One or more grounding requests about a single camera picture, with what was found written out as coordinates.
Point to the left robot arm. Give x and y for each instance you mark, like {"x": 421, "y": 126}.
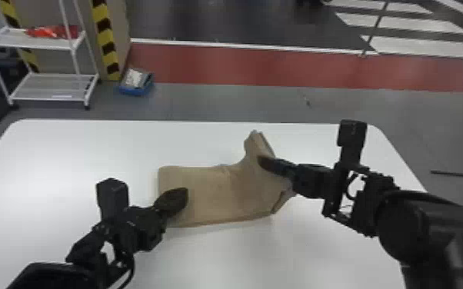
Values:
{"x": 86, "y": 252}

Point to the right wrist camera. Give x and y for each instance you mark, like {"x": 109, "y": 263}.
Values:
{"x": 352, "y": 135}

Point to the red snack packet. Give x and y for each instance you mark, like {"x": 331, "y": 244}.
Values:
{"x": 51, "y": 31}

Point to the beige towel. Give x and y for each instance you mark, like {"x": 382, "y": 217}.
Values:
{"x": 223, "y": 193}

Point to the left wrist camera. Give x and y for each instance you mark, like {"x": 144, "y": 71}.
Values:
{"x": 112, "y": 197}

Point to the yellow black striped post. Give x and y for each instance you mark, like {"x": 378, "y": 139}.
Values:
{"x": 19, "y": 32}
{"x": 106, "y": 40}

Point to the blue basket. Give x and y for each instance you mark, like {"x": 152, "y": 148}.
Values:
{"x": 136, "y": 82}

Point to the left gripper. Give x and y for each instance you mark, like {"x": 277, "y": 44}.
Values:
{"x": 144, "y": 228}

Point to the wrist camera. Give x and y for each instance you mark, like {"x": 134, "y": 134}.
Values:
{"x": 112, "y": 197}
{"x": 352, "y": 135}

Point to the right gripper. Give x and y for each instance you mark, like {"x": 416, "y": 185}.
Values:
{"x": 312, "y": 179}

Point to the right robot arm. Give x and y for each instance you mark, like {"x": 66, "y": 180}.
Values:
{"x": 429, "y": 230}

